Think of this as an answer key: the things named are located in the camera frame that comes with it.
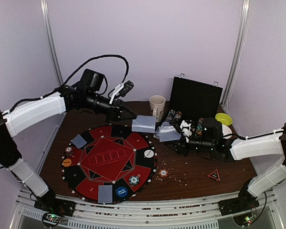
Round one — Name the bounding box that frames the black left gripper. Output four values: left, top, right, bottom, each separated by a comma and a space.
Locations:
84, 91, 137, 123

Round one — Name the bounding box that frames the grey card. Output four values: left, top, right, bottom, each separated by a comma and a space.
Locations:
132, 115, 156, 133

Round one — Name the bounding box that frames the grey playing card deck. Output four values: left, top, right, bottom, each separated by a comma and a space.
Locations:
153, 122, 181, 142

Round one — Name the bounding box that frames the white dealer button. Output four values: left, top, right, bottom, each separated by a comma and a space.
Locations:
144, 149, 154, 158

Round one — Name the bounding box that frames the poker chip row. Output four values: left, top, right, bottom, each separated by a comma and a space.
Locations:
195, 118, 204, 135
172, 111, 183, 127
165, 110, 176, 125

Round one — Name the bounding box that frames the grey dealt playing cards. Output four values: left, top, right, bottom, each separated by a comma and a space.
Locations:
70, 135, 87, 149

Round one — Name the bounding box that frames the orange white chip stack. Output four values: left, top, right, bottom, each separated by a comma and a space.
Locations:
159, 169, 168, 177

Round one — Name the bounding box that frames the red white chip stack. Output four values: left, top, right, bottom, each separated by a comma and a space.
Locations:
65, 146, 73, 156

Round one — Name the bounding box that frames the green white chip stack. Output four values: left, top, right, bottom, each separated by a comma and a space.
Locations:
129, 176, 140, 186

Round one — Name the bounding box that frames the orange big blind button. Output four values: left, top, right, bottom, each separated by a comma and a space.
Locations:
62, 158, 72, 167

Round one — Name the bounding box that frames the blue small blind button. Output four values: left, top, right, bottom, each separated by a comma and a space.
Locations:
116, 187, 128, 198

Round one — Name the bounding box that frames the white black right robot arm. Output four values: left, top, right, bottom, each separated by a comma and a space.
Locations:
174, 118, 286, 211

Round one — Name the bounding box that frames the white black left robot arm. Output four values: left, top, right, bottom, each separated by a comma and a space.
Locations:
0, 69, 136, 212

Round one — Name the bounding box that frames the white orange bowl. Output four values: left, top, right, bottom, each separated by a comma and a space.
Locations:
222, 124, 233, 139

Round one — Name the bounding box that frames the green plastic bowl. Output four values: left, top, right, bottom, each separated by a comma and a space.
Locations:
215, 113, 233, 126

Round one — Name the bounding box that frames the black red triangular token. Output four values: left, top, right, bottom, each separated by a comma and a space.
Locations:
207, 169, 221, 181

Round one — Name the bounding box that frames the cream ceramic mug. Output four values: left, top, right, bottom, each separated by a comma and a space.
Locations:
149, 95, 166, 123

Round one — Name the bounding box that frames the black poker chip case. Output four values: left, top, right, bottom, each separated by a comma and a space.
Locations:
161, 76, 223, 123

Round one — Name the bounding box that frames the round red black poker mat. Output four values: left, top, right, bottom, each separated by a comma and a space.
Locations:
62, 124, 157, 204

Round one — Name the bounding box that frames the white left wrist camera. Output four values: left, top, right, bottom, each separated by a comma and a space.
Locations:
109, 80, 134, 104

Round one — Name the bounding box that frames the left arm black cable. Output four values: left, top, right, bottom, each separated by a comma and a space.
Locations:
0, 54, 130, 170

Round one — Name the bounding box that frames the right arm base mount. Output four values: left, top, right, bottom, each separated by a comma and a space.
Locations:
218, 196, 259, 216

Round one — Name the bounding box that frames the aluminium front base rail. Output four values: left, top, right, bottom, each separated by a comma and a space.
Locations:
8, 189, 286, 229

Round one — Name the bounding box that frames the right aluminium frame post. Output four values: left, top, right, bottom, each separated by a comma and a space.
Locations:
221, 0, 252, 109

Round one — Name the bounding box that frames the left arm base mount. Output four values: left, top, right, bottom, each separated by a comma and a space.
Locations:
34, 189, 76, 217

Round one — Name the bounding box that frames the aluminium corner frame post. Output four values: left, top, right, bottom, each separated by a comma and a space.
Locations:
40, 0, 63, 85

